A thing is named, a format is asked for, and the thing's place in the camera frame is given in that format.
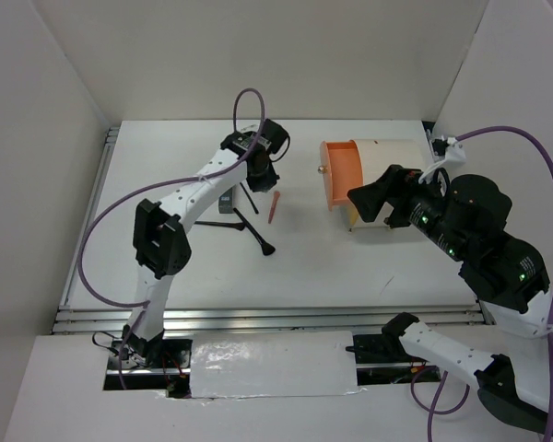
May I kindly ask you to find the purple cable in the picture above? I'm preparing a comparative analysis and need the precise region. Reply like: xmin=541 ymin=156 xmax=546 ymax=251
xmin=409 ymin=125 xmax=553 ymax=442
xmin=77 ymin=87 xmax=268 ymax=390

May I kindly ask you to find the orange top drawer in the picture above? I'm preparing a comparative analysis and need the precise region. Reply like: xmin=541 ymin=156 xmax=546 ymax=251
xmin=318 ymin=140 xmax=363 ymax=211

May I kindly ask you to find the dark grey rectangular makeup box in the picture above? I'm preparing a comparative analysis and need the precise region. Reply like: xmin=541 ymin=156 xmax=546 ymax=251
xmin=218 ymin=187 xmax=236 ymax=215

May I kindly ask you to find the coral orange makeup applicator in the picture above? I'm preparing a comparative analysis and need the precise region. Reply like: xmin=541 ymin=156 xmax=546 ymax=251
xmin=267 ymin=191 xmax=281 ymax=224

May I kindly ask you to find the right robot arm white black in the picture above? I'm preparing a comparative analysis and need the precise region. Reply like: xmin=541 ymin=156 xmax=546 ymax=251
xmin=347 ymin=165 xmax=553 ymax=440

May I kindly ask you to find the white cover sheet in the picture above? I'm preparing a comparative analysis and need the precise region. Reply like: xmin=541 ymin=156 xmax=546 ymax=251
xmin=190 ymin=331 xmax=359 ymax=399

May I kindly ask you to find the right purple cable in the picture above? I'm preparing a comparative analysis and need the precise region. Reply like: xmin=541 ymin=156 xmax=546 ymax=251
xmin=409 ymin=125 xmax=553 ymax=442

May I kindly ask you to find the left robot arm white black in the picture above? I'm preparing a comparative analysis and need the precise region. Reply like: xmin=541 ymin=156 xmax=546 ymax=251
xmin=122 ymin=120 xmax=290 ymax=367

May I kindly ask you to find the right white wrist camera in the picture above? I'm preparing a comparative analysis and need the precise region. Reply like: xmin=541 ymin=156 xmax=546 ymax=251
xmin=426 ymin=135 xmax=466 ymax=174

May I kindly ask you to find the black brush lying horizontal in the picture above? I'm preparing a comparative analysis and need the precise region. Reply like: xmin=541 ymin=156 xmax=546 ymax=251
xmin=194 ymin=221 xmax=246 ymax=231

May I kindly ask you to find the black brush lying diagonal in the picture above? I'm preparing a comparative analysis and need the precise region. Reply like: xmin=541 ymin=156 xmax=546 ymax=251
xmin=233 ymin=208 xmax=276 ymax=256

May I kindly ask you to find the yellow drawer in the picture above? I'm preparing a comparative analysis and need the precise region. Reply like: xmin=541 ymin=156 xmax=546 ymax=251
xmin=346 ymin=204 xmax=359 ymax=229

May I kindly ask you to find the thin black eyeliner stick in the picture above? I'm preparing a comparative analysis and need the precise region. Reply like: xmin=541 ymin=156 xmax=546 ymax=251
xmin=239 ymin=182 xmax=260 ymax=215

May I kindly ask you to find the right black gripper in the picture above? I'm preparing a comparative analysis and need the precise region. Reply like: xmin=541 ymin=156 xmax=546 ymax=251
xmin=344 ymin=159 xmax=466 ymax=256

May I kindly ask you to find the aluminium rail frame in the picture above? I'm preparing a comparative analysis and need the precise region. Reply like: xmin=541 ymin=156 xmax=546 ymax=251
xmin=53 ymin=120 xmax=486 ymax=337

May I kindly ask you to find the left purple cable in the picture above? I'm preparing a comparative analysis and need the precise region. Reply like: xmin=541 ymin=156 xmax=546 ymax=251
xmin=77 ymin=87 xmax=268 ymax=390

